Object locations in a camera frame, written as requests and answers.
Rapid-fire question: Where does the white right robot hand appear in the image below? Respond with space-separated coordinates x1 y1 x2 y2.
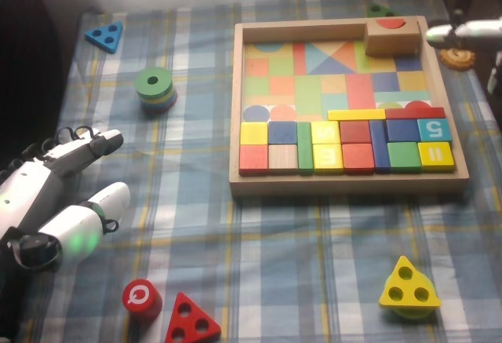
425 16 502 95

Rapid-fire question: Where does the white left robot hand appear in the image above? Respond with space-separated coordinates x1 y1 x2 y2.
0 125 131 272

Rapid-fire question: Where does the natural wooden arch block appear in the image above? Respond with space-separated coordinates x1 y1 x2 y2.
363 20 421 58

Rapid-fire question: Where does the red half cylinder block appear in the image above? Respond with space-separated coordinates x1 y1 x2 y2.
375 17 408 31

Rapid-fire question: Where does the green piece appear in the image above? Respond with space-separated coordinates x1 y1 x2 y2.
366 3 397 18

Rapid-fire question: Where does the blue triangle with holes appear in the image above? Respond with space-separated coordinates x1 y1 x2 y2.
84 20 124 55

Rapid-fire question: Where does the red triangle with holes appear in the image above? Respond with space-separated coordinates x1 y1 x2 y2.
164 291 223 343

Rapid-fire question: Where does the wooden puzzle tray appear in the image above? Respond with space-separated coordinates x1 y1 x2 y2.
228 15 471 203

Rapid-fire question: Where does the yellow triangle with holes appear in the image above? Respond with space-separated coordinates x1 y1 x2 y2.
378 255 442 311

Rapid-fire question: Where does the red cylinder white letter Q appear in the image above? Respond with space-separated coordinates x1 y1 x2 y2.
122 278 164 320

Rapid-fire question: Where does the light green round disc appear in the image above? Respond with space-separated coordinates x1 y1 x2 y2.
391 275 437 318

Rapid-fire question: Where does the yellow wooden ring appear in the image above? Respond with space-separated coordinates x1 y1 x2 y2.
136 90 176 104

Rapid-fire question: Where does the blue wooden ring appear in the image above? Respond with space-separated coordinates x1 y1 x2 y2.
140 93 178 109

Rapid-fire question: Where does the green wooden ring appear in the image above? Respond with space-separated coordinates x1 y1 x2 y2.
133 66 174 100

